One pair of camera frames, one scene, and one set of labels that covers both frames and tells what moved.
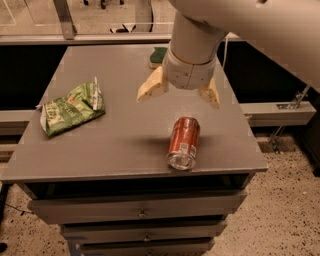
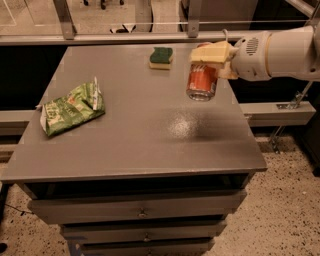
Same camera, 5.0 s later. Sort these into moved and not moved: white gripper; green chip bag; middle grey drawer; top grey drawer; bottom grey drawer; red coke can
Moved: white gripper; red coke can
Not moved: green chip bag; middle grey drawer; top grey drawer; bottom grey drawer
